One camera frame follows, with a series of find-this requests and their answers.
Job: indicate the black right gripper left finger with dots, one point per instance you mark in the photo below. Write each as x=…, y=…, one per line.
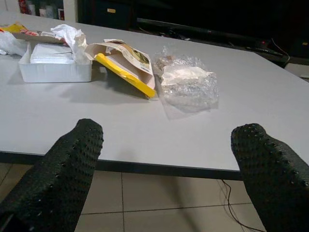
x=60, y=174

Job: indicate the long black bench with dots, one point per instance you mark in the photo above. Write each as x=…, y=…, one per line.
x=193, y=29

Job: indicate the brown cardboard piece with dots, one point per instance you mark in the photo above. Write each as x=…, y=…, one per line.
x=31, y=37

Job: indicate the shelf of colourful packages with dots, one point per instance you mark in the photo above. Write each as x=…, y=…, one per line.
x=43, y=9

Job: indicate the white foam box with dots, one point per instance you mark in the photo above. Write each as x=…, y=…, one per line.
x=55, y=72

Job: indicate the white plastic bag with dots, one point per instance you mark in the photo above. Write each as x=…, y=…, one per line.
x=9, y=43

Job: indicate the black cabinet with label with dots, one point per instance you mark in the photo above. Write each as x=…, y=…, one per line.
x=108, y=17

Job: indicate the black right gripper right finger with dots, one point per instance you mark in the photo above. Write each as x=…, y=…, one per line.
x=272, y=178

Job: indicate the torn yellow cardboard package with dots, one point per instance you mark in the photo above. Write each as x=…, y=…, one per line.
x=130, y=61

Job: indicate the clear bubble wrap bag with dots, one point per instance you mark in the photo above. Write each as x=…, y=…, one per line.
x=183, y=79

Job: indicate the crumpled white paper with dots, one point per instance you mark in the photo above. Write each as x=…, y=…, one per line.
x=72, y=36

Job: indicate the yellow red snack wrapper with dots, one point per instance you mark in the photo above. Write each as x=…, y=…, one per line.
x=14, y=27

